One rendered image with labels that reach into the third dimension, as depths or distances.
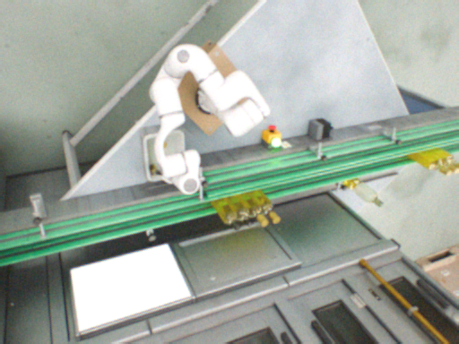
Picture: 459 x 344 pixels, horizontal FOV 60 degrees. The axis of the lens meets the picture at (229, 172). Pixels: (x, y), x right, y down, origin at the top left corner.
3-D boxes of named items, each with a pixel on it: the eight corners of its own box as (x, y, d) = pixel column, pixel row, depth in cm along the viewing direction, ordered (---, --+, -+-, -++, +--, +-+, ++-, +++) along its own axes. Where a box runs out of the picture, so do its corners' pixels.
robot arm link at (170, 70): (212, 74, 147) (189, 41, 144) (223, 65, 134) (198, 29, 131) (184, 95, 144) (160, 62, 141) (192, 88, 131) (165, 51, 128)
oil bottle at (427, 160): (402, 155, 228) (443, 178, 206) (405, 146, 225) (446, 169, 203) (410, 153, 230) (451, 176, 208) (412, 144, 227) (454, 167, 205)
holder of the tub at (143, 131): (144, 182, 181) (149, 191, 175) (138, 127, 167) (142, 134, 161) (180, 175, 187) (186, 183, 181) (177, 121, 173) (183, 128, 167)
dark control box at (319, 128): (307, 133, 207) (316, 140, 201) (308, 119, 203) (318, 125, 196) (320, 131, 210) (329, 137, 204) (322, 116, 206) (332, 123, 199)
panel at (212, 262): (67, 273, 160) (76, 341, 134) (66, 268, 159) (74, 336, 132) (263, 220, 192) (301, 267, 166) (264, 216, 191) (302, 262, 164)
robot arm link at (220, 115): (209, 109, 149) (226, 126, 136) (238, 89, 150) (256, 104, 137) (220, 127, 155) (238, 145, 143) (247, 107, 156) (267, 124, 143)
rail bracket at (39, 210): (36, 212, 163) (37, 247, 145) (25, 178, 154) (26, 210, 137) (48, 210, 164) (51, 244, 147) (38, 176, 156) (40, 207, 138)
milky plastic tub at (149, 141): (142, 173, 178) (148, 183, 171) (138, 127, 166) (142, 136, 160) (180, 166, 184) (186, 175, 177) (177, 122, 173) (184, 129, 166)
